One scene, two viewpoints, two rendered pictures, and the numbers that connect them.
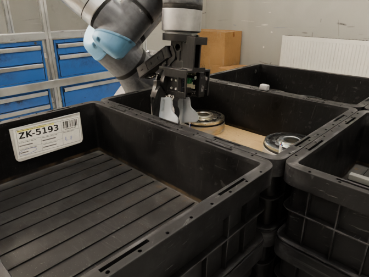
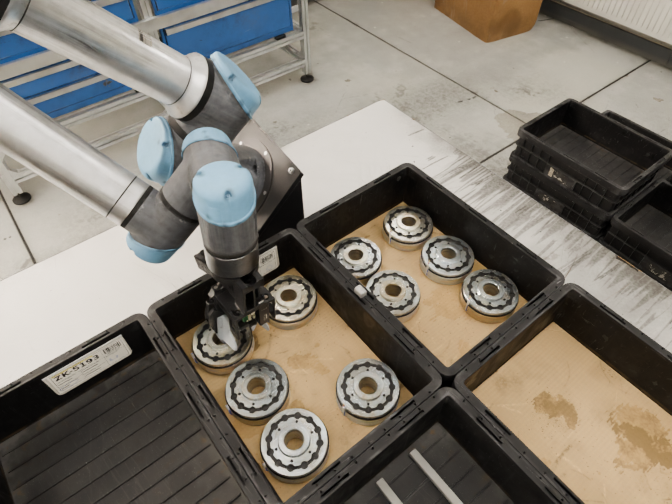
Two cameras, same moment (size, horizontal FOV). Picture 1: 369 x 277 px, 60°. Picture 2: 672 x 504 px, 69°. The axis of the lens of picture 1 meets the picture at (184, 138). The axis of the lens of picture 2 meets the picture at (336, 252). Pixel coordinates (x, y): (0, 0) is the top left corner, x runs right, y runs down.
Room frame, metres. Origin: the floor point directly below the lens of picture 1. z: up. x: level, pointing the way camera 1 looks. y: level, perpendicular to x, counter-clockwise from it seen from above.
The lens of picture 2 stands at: (0.23, -0.21, 1.60)
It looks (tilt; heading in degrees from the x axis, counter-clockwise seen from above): 50 degrees down; 9
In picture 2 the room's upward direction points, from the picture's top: 1 degrees counter-clockwise
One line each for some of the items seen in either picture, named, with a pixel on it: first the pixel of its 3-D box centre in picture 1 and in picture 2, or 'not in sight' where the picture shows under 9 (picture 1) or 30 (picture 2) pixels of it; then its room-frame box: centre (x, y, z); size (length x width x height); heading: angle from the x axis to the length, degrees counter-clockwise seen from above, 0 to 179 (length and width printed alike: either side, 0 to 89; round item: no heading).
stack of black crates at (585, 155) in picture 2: not in sight; (570, 190); (1.64, -0.86, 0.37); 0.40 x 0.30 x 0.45; 46
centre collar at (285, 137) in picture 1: (291, 140); (368, 386); (0.56, -0.20, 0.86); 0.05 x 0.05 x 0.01
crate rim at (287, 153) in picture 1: (222, 109); (287, 346); (0.59, -0.07, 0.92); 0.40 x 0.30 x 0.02; 46
